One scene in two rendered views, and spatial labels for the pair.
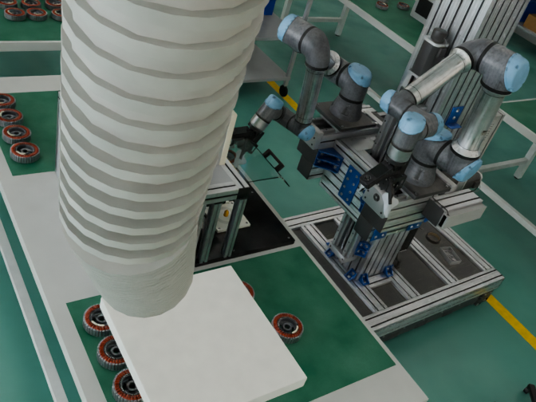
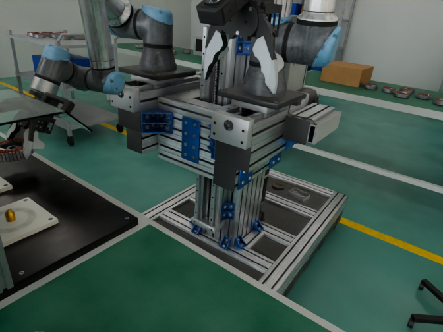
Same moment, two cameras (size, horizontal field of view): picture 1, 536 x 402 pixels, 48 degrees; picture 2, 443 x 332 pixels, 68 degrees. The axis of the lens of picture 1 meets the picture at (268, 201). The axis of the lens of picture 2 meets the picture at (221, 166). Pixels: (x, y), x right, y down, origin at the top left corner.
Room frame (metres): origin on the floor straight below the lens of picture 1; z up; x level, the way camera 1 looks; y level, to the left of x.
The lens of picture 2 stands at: (1.13, -0.20, 1.28)
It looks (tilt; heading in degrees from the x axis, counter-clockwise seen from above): 25 degrees down; 347
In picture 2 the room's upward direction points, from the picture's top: 5 degrees clockwise
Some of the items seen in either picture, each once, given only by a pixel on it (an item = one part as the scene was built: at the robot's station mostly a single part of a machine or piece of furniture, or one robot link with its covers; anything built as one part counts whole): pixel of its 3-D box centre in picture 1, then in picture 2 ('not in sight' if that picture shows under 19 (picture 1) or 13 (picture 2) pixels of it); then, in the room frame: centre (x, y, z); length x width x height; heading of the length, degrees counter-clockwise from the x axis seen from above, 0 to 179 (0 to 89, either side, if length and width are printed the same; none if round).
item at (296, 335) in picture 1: (286, 328); not in sight; (1.40, -0.19, 0.77); 0.11 x 0.11 x 0.04
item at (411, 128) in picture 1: (409, 131); not in sight; (1.72, -0.36, 1.45); 0.09 x 0.08 x 0.11; 142
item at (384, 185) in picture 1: (392, 171); (252, 0); (1.72, -0.36, 1.29); 0.09 x 0.08 x 0.12; 134
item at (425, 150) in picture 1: (433, 143); (271, 39); (2.18, -0.57, 1.20); 0.13 x 0.12 x 0.14; 52
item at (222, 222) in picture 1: (225, 216); (11, 221); (1.86, 0.14, 0.78); 0.15 x 0.15 x 0.01; 42
